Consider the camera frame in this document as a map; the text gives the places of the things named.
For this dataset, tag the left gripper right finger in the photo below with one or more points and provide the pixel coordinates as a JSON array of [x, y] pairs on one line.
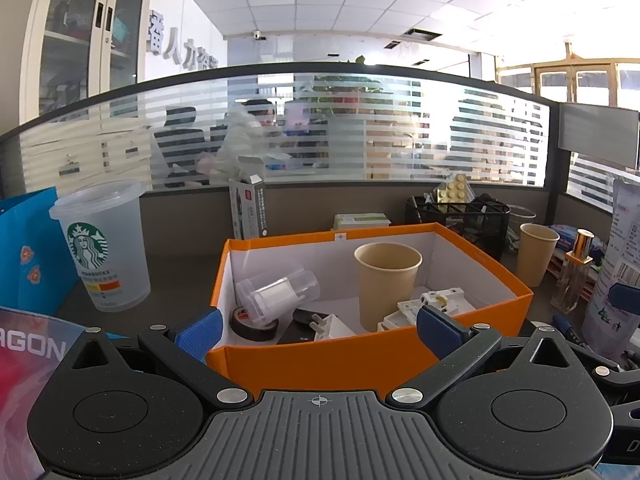
[[461, 351]]

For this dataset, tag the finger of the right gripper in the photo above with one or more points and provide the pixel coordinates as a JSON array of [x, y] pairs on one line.
[[625, 298]]

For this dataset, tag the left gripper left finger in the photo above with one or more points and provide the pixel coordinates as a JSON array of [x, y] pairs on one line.
[[182, 350]]

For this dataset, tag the brown tape roll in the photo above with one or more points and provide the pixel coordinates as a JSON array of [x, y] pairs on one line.
[[243, 327]]

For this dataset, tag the clear labelled plastic jar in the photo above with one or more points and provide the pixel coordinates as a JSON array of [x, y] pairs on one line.
[[267, 296]]

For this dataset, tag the tan paper cup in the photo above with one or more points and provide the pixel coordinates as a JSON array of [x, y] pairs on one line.
[[537, 244], [386, 276]]

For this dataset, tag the black leather pouch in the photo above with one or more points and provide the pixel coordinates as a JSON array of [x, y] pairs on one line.
[[299, 330]]

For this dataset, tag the white power adapter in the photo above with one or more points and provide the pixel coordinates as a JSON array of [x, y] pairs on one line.
[[329, 327]]

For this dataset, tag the white spouted refill pouch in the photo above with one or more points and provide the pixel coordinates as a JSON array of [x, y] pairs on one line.
[[607, 330]]

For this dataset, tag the gold cap perfume bottle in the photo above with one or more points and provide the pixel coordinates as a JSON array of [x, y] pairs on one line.
[[574, 273]]

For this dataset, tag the orange cardboard box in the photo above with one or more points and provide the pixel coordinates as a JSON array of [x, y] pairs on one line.
[[356, 279]]

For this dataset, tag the upright tan paper cup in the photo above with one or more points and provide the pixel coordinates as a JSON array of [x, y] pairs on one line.
[[537, 244]]

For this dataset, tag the black mesh desk organizer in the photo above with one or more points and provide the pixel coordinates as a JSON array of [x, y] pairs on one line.
[[482, 222]]

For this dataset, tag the clear Starbucks plastic cup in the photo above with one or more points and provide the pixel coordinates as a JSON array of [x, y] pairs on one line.
[[103, 230]]

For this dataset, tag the colourful AGON desk mat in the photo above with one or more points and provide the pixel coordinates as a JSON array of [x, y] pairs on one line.
[[32, 346]]

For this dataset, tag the yellow pill blister pack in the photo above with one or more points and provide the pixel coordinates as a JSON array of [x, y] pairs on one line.
[[455, 189]]

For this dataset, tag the green white flat boxes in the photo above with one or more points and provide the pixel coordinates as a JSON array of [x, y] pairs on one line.
[[371, 220]]

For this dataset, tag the blue paper bag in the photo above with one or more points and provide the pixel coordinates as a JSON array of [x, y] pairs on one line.
[[37, 271]]

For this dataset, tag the grey partition panel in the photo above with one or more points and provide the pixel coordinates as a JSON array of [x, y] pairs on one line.
[[602, 132]]

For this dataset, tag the small white product carton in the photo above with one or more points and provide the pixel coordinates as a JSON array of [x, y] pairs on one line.
[[247, 199]]

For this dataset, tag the frosted glass desk partition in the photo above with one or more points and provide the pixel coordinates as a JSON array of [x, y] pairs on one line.
[[293, 123]]

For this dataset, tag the beige glass door cabinet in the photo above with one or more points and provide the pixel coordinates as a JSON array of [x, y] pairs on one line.
[[58, 52]]

